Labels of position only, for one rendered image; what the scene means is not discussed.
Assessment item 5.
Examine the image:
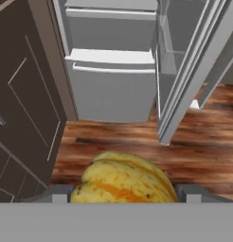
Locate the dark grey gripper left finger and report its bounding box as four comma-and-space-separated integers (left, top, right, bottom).
23, 184, 76, 204

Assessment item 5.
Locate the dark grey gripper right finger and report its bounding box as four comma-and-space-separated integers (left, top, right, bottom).
174, 183, 233, 204

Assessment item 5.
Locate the yellow orange striped squash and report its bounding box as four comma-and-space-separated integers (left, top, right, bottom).
69, 150, 179, 204

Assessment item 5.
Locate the dark brown cupboard door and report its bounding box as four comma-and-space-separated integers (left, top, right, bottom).
0, 0, 69, 203

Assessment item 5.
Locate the white fridge drawer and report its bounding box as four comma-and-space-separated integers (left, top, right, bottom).
63, 0, 159, 52
64, 47, 157, 123

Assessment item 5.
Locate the grey fridge door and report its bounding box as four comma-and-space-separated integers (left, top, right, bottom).
155, 0, 233, 146

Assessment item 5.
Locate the grey fridge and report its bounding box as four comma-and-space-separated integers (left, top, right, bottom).
51, 0, 211, 124

